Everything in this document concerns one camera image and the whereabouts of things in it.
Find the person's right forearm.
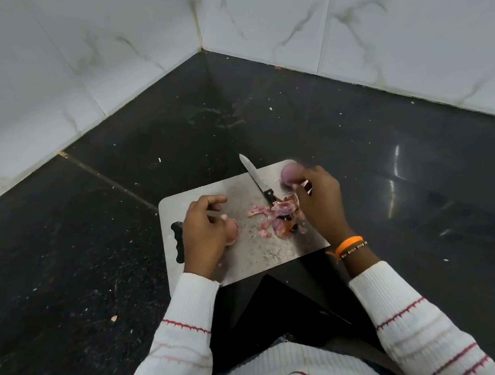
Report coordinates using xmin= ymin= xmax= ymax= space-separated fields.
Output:
xmin=334 ymin=228 xmax=495 ymax=375

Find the white red striped sweater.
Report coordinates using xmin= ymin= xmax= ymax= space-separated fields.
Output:
xmin=201 ymin=332 xmax=394 ymax=375

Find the orange thread wristband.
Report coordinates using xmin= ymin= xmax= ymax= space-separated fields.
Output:
xmin=324 ymin=235 xmax=366 ymax=265

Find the person's right hand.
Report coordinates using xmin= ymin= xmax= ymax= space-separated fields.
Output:
xmin=291 ymin=163 xmax=357 ymax=251

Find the purple onion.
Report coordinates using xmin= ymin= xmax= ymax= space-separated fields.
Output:
xmin=279 ymin=161 xmax=308 ymax=188
xmin=223 ymin=217 xmax=241 ymax=246

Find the person's left hand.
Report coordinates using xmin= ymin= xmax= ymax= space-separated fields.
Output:
xmin=177 ymin=193 xmax=235 ymax=283

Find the beaded bracelet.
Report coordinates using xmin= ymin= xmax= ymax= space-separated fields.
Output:
xmin=338 ymin=240 xmax=370 ymax=262

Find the steel cutting board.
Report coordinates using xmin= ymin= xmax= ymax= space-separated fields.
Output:
xmin=155 ymin=156 xmax=335 ymax=300

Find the person's left forearm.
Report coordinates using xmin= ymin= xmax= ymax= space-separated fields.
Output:
xmin=110 ymin=268 xmax=229 ymax=375

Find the black handled kitchen knife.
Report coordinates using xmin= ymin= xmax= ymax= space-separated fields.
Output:
xmin=239 ymin=149 xmax=300 ymax=238

